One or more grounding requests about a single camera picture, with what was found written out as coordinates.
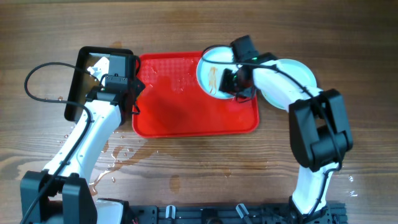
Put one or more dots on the black water tray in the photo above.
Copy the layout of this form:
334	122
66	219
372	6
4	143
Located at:
82	82

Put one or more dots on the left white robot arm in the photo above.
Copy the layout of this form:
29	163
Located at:
60	193

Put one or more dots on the red plastic tray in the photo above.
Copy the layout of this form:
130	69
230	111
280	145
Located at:
173	104

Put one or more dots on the black mounting rail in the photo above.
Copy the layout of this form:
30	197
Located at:
217	214

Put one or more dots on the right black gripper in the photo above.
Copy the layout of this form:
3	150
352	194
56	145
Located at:
224	86

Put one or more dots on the white plate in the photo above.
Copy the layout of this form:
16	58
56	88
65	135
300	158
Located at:
297	70
209	74

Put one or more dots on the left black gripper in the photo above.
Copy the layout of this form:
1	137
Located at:
137	86

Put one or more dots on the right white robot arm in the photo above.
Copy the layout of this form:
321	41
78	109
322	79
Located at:
320	134

